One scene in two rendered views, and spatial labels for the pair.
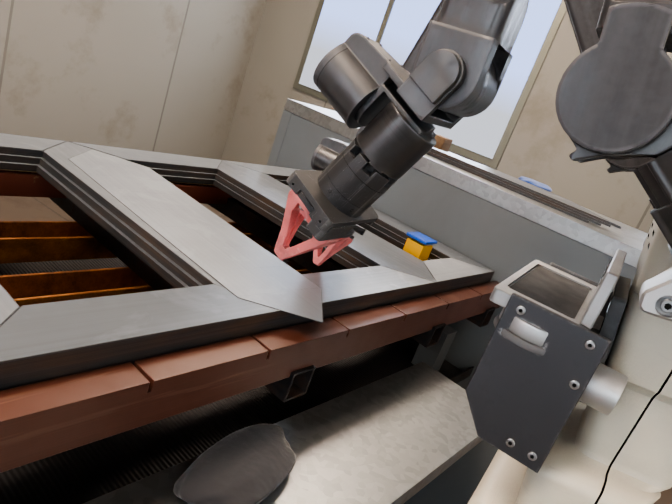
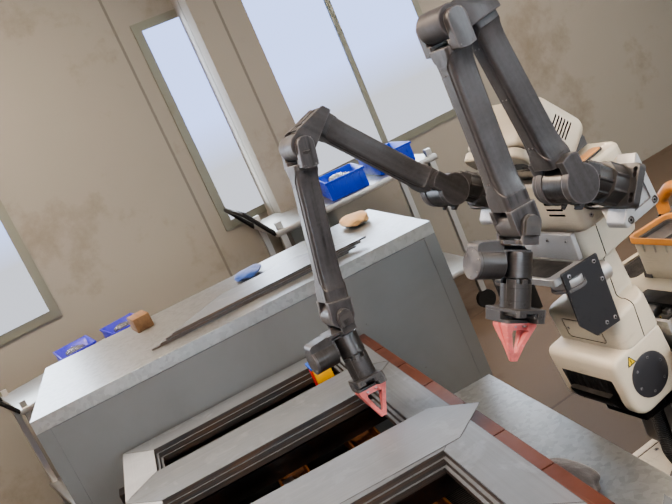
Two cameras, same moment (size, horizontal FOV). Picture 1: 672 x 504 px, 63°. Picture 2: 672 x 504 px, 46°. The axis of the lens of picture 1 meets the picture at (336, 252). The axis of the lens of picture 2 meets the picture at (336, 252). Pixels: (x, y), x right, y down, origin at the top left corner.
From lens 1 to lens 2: 1.27 m
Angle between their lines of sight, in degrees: 44
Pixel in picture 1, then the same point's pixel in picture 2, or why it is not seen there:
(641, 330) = (585, 242)
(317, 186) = (519, 309)
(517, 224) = not seen: hidden behind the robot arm
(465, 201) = (282, 319)
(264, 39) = not seen: outside the picture
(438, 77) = (535, 226)
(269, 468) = (567, 463)
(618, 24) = (568, 165)
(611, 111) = (586, 187)
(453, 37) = (522, 210)
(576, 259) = (378, 275)
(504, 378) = (585, 305)
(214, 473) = not seen: hidden behind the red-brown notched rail
